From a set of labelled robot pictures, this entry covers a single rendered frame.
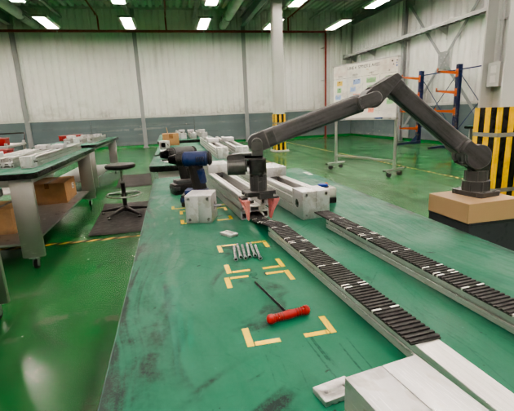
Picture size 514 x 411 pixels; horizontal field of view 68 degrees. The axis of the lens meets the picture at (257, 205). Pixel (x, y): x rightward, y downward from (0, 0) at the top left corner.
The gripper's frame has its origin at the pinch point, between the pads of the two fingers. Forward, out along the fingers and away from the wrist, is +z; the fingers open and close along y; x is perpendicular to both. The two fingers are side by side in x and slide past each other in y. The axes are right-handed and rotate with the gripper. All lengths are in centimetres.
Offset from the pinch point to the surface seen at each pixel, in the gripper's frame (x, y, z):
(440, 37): -870, -844, -229
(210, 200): -5.6, 15.4, -6.2
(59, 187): -359, 127, 38
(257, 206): -6.0, -1.1, -2.0
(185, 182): -60, 17, -4
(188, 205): -8.2, 22.2, -4.7
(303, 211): 4.3, -13.9, -1.2
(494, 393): 90, 0, -1
